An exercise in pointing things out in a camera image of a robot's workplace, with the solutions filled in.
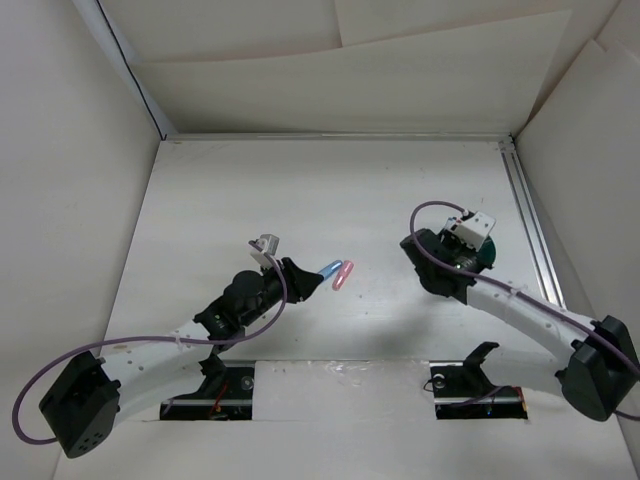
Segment left base rail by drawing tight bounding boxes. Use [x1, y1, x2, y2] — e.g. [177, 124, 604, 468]
[159, 362, 256, 421]

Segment pink correction tape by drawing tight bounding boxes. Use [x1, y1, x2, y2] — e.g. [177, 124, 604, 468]
[332, 260, 354, 291]

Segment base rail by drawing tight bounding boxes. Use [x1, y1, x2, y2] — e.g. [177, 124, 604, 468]
[423, 361, 528, 421]
[159, 362, 256, 421]

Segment purple cable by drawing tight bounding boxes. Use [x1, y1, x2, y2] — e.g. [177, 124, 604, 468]
[12, 239, 289, 445]
[409, 200, 640, 419]

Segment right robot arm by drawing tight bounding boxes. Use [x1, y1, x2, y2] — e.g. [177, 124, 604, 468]
[400, 229, 639, 421]

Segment right base rail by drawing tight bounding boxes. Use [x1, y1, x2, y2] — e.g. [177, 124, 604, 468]
[423, 361, 528, 421]

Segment aluminium side rail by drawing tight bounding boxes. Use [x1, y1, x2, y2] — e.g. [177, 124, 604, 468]
[498, 137, 566, 307]

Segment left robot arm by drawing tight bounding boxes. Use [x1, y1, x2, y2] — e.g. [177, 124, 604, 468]
[39, 257, 326, 459]

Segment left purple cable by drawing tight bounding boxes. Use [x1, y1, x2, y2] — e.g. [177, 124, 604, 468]
[12, 239, 289, 445]

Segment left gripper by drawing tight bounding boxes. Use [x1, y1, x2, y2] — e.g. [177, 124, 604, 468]
[240, 256, 321, 327]

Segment blue correction tape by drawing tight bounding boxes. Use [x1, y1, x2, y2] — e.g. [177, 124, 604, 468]
[318, 260, 343, 280]

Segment teal round organizer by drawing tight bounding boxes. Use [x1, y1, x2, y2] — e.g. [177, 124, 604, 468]
[477, 236, 497, 269]

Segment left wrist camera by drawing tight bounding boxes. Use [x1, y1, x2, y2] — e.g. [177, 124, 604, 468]
[249, 234, 280, 269]

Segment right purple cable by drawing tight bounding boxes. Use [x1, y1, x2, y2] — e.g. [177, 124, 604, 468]
[409, 200, 640, 419]

